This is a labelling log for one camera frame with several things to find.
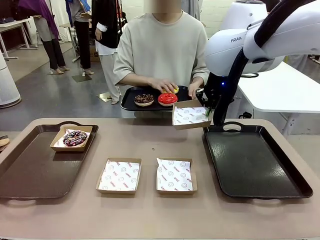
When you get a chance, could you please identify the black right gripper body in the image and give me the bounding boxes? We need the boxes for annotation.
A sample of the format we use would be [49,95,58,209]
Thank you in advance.
[201,72,227,111]

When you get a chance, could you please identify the yellow glazed donut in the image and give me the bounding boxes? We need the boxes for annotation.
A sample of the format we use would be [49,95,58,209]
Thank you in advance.
[161,85,180,95]

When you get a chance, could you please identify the brown cardboard donut box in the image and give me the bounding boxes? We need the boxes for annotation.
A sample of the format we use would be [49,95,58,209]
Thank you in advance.
[171,99,213,131]
[49,125,93,153]
[95,157,143,198]
[155,157,198,198]

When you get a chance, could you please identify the chocolate donut with nut bits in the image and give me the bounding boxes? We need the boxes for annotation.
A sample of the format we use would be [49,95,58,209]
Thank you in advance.
[133,93,155,108]

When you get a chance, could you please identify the black serving tray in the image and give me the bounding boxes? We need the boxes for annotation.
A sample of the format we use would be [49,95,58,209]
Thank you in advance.
[120,85,201,111]

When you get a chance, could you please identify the chocolate donut with coloured sprinkles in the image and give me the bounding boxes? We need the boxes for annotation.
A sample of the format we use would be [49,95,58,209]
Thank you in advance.
[62,130,88,147]

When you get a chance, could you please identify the person's right forearm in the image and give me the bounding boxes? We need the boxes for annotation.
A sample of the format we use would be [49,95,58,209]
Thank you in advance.
[117,74,156,88]

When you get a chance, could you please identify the person's left forearm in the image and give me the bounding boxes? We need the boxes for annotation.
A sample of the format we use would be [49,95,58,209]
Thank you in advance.
[191,75,204,87]

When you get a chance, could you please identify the dark grey plastic tray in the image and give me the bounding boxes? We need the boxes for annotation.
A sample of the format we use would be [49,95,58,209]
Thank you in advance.
[202,121,314,201]

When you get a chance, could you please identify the brown plastic tray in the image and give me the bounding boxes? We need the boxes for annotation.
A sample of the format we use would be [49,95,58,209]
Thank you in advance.
[0,121,99,206]

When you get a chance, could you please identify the person's left hand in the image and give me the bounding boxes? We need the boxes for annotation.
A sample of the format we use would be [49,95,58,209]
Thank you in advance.
[187,83,205,98]

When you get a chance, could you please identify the person's right hand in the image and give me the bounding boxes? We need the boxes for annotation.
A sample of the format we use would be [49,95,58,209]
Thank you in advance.
[149,78,177,94]

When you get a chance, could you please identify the red glazed donut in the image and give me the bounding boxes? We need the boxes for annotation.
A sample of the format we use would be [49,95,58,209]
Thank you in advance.
[157,92,179,107]

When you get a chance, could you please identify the person in beige sweatshirt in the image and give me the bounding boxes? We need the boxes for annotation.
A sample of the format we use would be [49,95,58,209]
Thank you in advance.
[112,0,210,118]

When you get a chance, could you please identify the large white table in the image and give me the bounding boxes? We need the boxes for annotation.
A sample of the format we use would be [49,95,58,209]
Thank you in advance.
[236,61,320,136]

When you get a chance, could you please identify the figure in grey hoodie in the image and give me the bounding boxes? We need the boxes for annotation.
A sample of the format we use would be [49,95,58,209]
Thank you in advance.
[181,0,202,21]

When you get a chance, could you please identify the brown cardboard carton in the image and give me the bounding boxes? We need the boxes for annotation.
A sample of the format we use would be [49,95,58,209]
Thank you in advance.
[89,44,101,62]

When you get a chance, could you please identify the figure in black jacket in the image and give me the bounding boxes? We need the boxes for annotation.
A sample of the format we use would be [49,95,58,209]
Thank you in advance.
[91,0,126,105]

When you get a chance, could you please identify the figure in blue top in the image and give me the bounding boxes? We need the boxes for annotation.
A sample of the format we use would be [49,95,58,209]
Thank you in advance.
[65,0,95,76]

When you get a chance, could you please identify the mannequin with purple cloth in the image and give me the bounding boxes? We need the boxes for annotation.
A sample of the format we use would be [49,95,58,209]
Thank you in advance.
[17,0,71,75]

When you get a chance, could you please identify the white cylindrical appliance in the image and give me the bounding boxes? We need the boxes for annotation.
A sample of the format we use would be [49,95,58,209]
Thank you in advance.
[0,50,22,109]

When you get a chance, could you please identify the small white desk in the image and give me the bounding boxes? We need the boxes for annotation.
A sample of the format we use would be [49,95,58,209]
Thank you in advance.
[0,16,35,61]

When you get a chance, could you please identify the black cable sleeve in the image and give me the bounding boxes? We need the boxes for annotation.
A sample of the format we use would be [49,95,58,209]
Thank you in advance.
[213,0,309,126]

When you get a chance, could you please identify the brass floor base plate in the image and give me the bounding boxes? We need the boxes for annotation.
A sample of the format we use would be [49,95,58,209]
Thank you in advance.
[72,74,93,83]
[96,91,123,103]

